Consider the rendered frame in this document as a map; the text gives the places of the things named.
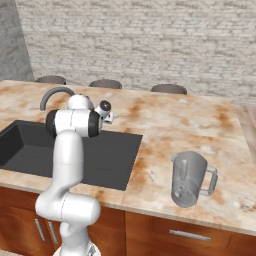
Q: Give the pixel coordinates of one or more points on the dark grey sink basin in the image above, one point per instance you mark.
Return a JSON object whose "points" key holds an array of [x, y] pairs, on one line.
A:
{"points": [[110, 156]]}

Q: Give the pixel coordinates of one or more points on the wooden drawer front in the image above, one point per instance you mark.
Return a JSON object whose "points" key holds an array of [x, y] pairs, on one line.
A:
{"points": [[193, 233]]}

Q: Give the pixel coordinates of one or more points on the wooden cupboard door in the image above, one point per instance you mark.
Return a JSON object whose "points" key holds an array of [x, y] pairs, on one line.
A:
{"points": [[16, 223], [110, 233]]}

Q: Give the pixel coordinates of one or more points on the grey curved sink faucet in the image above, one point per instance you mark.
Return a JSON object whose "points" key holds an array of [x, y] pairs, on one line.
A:
{"points": [[53, 90]]}

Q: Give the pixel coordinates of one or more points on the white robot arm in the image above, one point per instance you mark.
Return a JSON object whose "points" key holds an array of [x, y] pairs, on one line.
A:
{"points": [[68, 160]]}

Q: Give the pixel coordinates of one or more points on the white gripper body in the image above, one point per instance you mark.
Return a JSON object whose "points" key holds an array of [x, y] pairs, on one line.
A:
{"points": [[108, 117]]}

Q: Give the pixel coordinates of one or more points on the brown stool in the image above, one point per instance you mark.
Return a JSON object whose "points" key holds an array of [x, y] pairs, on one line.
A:
{"points": [[105, 83], [50, 79], [168, 89]]}

